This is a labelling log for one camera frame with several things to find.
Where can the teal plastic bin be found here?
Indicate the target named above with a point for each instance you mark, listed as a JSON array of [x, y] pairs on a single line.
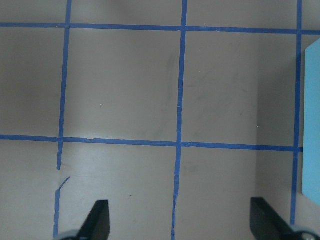
[[311, 127]]

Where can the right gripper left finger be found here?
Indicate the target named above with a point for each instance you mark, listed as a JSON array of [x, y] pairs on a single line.
[[97, 224]]

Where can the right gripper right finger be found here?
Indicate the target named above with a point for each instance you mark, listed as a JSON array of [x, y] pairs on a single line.
[[266, 224]]

